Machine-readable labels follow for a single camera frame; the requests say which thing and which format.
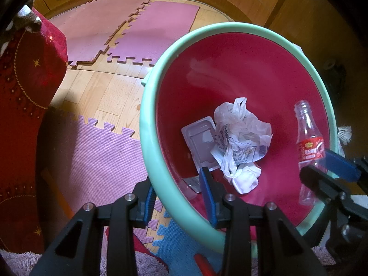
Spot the mauve foam mat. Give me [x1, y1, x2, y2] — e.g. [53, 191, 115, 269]
[107, 1, 200, 66]

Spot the fluffy pale purple rug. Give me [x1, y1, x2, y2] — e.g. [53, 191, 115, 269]
[0, 250, 340, 276]

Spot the lilac foam mat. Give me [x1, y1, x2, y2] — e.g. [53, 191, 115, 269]
[43, 115, 164, 236]

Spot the blue foam mat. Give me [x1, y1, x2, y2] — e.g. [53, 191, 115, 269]
[151, 224, 227, 276]

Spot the red bin with green rim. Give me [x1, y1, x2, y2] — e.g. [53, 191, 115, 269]
[139, 21, 338, 255]

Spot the clear bottle with red label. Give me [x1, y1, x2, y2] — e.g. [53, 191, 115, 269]
[294, 100, 327, 206]

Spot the red patterned cushion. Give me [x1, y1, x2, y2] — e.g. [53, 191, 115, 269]
[0, 7, 68, 253]

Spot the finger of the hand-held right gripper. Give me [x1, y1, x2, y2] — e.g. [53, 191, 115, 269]
[299, 165, 368, 265]
[325, 149, 368, 182]

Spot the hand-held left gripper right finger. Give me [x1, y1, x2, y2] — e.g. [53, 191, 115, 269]
[199, 166, 328, 276]

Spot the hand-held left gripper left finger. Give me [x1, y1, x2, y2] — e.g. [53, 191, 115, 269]
[29, 175, 158, 276]

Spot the white shuttlecock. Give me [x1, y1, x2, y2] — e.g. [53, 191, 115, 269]
[338, 125, 353, 146]

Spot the white printed plastic bag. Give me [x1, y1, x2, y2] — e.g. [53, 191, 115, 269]
[214, 97, 273, 183]

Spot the round wooden table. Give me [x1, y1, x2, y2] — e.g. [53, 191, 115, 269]
[264, 0, 368, 64]

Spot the brown polka dot cloth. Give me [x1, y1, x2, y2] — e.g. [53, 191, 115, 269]
[6, 4, 42, 32]

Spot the dusty pink foam mat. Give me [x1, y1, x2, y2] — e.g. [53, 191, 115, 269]
[49, 0, 153, 69]

